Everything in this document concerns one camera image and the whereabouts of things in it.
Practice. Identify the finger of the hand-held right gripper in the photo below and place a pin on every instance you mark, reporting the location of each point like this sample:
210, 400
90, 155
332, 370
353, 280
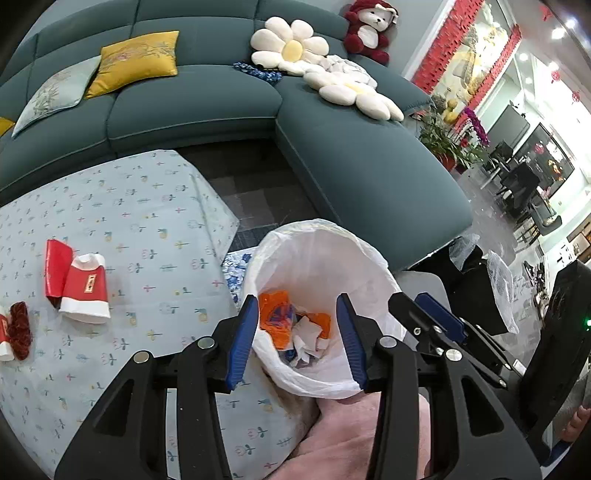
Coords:
438, 314
406, 316

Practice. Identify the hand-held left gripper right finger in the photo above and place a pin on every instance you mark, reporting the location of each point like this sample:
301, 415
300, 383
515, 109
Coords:
353, 346

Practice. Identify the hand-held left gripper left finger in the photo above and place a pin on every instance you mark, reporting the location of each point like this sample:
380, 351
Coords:
240, 350

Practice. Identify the orange plastic bag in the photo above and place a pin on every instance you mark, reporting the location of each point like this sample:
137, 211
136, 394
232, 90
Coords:
323, 323

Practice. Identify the orange blue plastic wrapper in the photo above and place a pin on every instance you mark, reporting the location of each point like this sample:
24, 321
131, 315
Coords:
274, 316

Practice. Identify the bin with white bag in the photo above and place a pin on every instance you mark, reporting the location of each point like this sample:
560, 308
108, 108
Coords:
323, 258

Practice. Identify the person's right hand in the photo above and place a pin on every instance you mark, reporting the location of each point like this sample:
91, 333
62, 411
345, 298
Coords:
577, 424

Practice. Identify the clear plastic bag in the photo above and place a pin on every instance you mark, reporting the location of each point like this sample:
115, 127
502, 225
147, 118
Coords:
503, 290
464, 249

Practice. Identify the blue white patterned cloth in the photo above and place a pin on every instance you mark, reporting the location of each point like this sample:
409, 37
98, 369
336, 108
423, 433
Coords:
235, 272

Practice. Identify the pink fluffy blanket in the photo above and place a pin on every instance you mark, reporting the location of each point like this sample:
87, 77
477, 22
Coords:
351, 434

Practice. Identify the red white paper cup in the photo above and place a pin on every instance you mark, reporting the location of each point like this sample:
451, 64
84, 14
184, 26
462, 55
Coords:
85, 288
3, 337

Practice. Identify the green potted plant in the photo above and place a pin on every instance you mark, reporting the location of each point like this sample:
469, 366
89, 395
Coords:
443, 138

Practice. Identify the teal sectional sofa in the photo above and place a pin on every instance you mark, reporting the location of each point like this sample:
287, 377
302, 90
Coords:
323, 152

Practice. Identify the pink orchid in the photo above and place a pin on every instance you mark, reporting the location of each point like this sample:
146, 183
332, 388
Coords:
478, 124

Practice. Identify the red paper box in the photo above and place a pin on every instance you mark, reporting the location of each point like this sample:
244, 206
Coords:
57, 272

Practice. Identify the black television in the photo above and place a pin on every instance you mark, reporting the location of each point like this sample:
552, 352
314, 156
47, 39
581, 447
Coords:
512, 127

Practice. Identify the dark red scrunchie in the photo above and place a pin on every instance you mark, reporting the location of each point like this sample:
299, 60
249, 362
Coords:
21, 330

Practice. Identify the white flower cushion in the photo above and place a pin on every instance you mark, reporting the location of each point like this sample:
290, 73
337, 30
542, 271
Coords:
288, 46
355, 94

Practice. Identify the white folded cloth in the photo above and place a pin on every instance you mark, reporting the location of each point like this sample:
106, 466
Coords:
344, 67

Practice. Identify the red teddy bear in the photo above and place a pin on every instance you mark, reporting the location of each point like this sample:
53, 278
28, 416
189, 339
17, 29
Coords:
369, 30

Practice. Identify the yellow embroidered cushion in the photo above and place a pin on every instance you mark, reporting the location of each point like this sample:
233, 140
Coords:
134, 60
3, 125

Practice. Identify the light blue embroidered cushion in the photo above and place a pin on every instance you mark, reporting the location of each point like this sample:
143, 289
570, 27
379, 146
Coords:
55, 94

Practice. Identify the colourful wall painting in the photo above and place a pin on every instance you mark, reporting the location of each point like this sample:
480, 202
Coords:
482, 50

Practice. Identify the red wall decoration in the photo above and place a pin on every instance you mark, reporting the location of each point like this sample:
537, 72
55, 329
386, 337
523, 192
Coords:
461, 46

